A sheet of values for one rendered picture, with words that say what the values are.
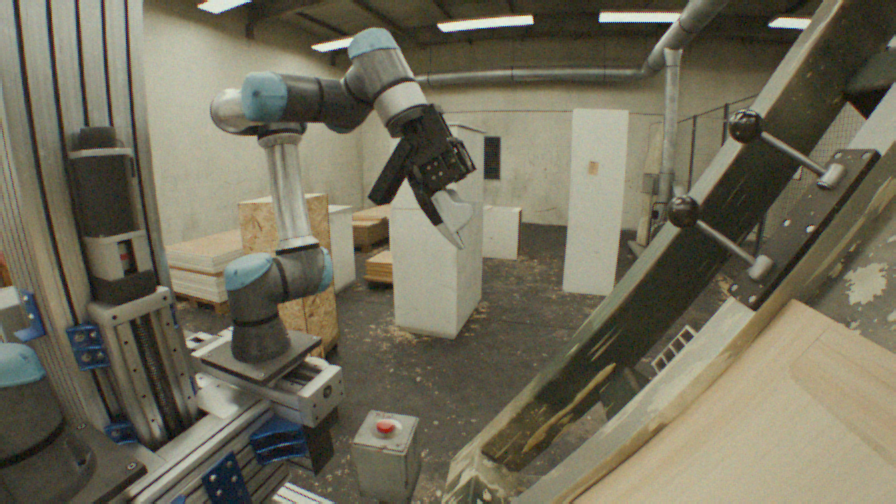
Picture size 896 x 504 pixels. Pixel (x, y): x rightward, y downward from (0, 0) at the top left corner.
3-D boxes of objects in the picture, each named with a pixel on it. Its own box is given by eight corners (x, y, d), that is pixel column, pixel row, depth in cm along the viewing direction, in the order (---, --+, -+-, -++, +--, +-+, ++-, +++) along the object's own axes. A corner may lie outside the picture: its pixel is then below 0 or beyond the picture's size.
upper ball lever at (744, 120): (824, 203, 29) (719, 137, 36) (845, 175, 28) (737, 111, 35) (838, 196, 26) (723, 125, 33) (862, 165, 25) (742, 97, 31)
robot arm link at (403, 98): (364, 106, 50) (391, 111, 58) (377, 132, 51) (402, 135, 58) (404, 78, 47) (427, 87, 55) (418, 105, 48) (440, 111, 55)
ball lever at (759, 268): (754, 289, 33) (660, 217, 39) (776, 263, 32) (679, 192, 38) (762, 291, 30) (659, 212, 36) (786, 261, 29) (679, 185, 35)
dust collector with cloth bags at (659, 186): (627, 249, 602) (637, 122, 546) (665, 252, 580) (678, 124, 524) (640, 271, 476) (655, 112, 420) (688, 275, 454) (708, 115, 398)
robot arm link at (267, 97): (197, 90, 74) (254, 51, 42) (241, 91, 82) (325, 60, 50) (199, 137, 78) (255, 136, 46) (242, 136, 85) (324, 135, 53)
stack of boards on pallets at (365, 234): (384, 223, 829) (384, 204, 818) (426, 226, 797) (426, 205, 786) (318, 248, 604) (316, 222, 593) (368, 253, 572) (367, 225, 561)
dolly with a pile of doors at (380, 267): (386, 272, 480) (385, 249, 472) (422, 276, 464) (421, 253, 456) (362, 287, 423) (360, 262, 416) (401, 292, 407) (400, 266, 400)
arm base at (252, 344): (219, 353, 79) (211, 317, 76) (262, 329, 93) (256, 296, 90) (261, 368, 74) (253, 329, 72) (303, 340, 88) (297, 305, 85)
